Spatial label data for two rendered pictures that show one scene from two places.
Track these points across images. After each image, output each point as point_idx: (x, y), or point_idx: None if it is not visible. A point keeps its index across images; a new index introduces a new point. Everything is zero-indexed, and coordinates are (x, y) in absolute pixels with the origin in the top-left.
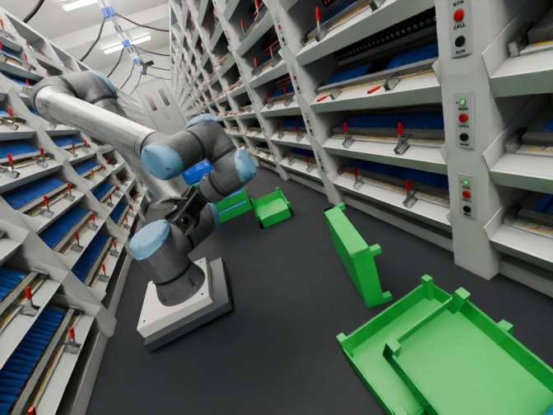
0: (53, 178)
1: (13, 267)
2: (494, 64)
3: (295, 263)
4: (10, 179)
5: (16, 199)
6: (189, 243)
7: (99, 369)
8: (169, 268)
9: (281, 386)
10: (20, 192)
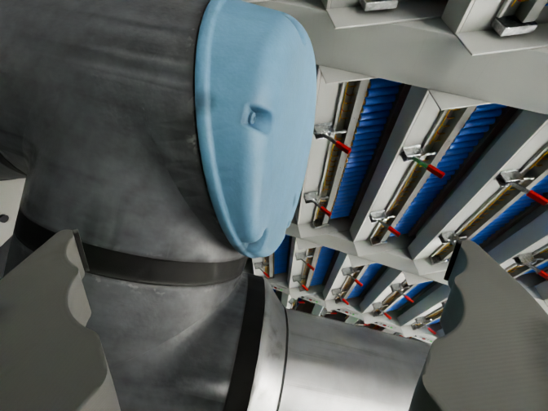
0: (404, 232)
1: (417, 1)
2: None
3: None
4: (510, 162)
5: (463, 146)
6: (38, 221)
7: None
8: (55, 4)
9: None
10: (454, 168)
